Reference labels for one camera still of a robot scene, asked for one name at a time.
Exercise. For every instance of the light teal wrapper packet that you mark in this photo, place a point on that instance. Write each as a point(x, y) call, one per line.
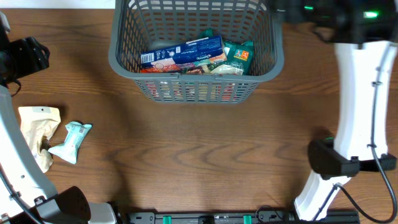
point(68, 150)

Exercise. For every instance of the blue toothpaste box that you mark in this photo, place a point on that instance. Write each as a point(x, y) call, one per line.
point(186, 52)

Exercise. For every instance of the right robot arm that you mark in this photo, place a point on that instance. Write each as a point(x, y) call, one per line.
point(364, 35)

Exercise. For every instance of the white paper pouch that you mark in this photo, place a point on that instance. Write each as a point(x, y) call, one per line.
point(38, 123)

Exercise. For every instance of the black aluminium rail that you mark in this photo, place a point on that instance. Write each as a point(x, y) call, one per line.
point(264, 214)

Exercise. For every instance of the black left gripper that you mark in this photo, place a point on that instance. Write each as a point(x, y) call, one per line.
point(34, 52)

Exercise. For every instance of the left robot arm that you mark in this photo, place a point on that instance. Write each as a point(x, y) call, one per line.
point(27, 195)

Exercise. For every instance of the grey plastic basket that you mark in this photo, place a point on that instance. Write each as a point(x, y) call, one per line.
point(141, 26)

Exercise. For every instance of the spaghetti pasta packet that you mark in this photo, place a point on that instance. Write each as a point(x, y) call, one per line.
point(169, 66)

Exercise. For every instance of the green snack bag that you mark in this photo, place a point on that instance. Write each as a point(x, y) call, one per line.
point(236, 60)

